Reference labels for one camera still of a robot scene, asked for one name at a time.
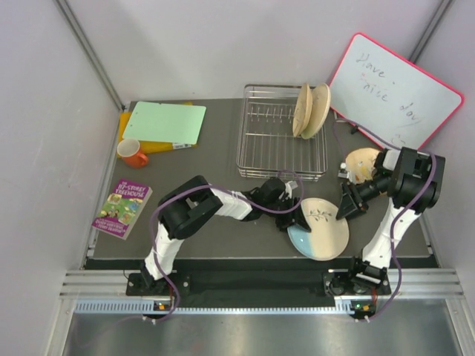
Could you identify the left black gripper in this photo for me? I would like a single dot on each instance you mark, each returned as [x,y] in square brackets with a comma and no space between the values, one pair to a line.
[293,218]

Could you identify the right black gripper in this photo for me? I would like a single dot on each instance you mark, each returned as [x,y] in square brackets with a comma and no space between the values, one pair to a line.
[350,202]

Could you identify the blue and cream plate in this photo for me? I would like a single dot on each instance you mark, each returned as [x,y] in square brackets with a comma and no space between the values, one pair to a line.
[328,237]

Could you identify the bird plate with orange leaves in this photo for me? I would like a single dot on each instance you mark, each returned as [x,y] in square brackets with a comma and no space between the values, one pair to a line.
[302,110]

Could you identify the green tinted branch plate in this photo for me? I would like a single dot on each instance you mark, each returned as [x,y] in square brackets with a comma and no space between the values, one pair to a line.
[321,96]

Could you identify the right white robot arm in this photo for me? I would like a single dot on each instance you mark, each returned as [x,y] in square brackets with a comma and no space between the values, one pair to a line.
[412,180]

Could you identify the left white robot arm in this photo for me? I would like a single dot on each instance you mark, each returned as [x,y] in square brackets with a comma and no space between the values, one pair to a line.
[184,211]

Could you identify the pink framed whiteboard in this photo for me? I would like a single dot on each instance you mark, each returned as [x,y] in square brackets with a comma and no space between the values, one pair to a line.
[393,101]

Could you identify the green paper divider sheet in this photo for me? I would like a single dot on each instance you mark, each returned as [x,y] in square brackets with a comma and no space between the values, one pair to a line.
[162,122]

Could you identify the purple treehouse book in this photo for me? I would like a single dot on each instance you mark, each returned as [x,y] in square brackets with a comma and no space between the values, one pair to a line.
[122,208]

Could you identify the orange mug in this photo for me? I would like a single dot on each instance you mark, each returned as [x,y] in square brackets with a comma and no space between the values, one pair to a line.
[130,151]

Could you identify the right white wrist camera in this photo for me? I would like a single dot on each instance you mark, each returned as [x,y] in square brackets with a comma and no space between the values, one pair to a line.
[343,172]

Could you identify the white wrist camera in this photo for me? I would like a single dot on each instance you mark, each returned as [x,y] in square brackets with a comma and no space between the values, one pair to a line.
[290,186]
[343,172]

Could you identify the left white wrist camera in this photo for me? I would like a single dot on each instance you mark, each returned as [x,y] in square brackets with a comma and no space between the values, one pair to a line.
[290,186]

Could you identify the metal wire dish rack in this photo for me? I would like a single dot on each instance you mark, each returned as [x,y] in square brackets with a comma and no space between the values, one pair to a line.
[266,147]

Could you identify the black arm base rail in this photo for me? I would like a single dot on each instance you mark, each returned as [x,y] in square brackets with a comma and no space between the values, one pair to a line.
[343,276]

